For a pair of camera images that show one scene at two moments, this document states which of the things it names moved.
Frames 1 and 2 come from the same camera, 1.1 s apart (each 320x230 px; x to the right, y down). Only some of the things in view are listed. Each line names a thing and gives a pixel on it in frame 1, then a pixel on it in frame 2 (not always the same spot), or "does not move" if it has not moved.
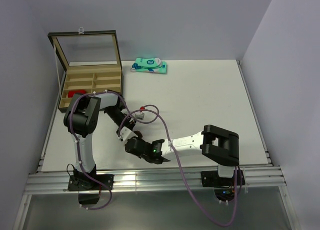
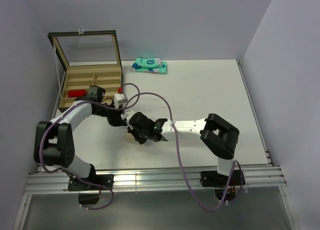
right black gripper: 140,139 to 133,130
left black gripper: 131,123 does not move
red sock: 71,92 does not move
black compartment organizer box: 91,61 does not move
